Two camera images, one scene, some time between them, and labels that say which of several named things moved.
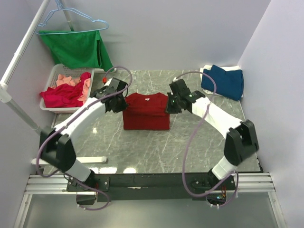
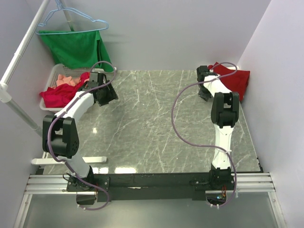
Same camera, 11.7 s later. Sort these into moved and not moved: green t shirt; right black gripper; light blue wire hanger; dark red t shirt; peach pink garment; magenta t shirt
Moved: right black gripper; dark red t shirt
Not moved: light blue wire hanger; magenta t shirt; green t shirt; peach pink garment
